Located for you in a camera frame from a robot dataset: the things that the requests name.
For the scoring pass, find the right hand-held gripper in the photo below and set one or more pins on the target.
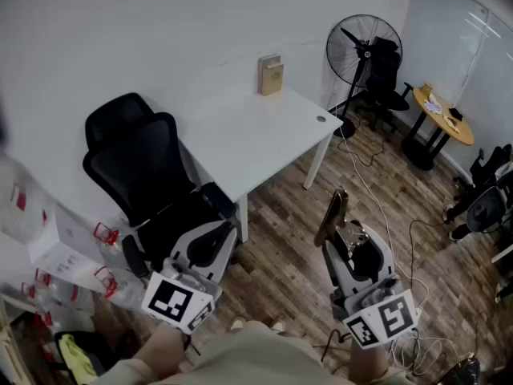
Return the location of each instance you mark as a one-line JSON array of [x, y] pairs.
[[394, 315]]

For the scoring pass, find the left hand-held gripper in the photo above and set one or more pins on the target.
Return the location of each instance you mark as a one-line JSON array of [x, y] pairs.
[[168, 299]]

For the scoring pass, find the person's left forearm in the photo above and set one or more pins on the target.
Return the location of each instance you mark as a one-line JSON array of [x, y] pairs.
[[166, 351]]

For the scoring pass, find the person's right forearm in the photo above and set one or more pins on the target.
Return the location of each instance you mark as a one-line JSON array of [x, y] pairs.
[[366, 361]]

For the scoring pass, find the black mesh office chair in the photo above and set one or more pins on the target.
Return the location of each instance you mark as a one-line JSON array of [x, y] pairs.
[[136, 167]]

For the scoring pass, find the person's beige shirt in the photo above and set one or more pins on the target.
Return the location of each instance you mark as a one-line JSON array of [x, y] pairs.
[[256, 359]]

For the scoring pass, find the white desk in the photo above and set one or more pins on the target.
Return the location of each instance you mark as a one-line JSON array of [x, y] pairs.
[[256, 143]]

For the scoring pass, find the grey swivel chair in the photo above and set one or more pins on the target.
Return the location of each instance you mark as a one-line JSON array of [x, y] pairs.
[[487, 211]]

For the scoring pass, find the white cardboard box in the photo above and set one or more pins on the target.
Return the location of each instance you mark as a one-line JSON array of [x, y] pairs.
[[64, 239]]

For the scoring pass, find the black bag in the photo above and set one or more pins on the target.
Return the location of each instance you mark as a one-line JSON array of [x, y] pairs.
[[106, 355]]

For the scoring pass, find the black swivel chair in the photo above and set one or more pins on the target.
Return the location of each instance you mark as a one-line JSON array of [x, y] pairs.
[[489, 167]]

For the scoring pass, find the round wooden table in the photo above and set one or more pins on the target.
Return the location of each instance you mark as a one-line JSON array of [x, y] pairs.
[[457, 132]]

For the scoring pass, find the yellow-green cloth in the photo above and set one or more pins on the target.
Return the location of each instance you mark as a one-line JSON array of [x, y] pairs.
[[78, 357]]

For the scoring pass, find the yellowish flat object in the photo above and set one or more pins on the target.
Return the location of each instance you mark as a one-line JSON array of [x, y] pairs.
[[452, 123]]

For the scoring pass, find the white paper scraps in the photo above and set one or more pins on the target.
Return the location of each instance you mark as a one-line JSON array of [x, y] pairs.
[[433, 106]]

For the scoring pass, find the small black object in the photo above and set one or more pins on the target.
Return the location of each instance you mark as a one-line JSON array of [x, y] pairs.
[[455, 114]]

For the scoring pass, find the tan book with gold crest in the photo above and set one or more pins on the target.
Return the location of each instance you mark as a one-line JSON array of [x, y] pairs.
[[273, 80]]

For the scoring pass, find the pile of clear red-trimmed bags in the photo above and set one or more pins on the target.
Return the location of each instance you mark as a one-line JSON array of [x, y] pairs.
[[24, 215]]

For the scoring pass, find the black office chair with armrests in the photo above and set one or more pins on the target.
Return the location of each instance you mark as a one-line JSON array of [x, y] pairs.
[[384, 82]]

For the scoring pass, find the small tan object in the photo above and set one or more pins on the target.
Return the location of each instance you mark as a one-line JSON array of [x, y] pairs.
[[426, 87]]

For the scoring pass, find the black standing fan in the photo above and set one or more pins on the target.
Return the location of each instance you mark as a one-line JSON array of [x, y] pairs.
[[348, 54]]

